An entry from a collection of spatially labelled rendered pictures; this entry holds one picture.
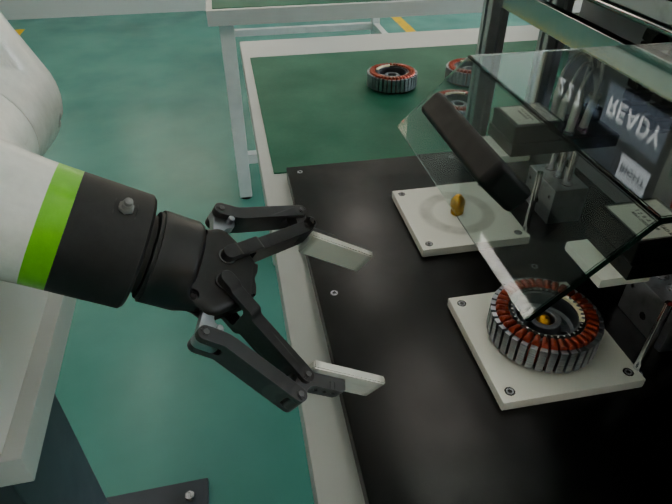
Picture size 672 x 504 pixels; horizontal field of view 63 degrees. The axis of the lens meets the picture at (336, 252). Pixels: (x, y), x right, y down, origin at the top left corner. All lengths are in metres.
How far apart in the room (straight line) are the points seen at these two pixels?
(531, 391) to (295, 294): 0.30
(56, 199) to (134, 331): 1.40
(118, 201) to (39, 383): 0.30
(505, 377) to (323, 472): 0.20
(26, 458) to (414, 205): 0.55
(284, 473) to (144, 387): 0.48
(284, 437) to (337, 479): 0.93
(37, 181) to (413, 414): 0.37
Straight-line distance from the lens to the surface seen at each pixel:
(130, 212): 0.41
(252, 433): 1.48
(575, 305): 0.62
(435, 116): 0.39
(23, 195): 0.41
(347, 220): 0.78
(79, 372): 1.74
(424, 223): 0.76
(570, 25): 0.72
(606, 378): 0.61
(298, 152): 1.01
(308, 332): 0.64
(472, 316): 0.63
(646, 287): 0.68
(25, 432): 0.63
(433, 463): 0.52
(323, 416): 0.57
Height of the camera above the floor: 1.21
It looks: 37 degrees down
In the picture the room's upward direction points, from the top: straight up
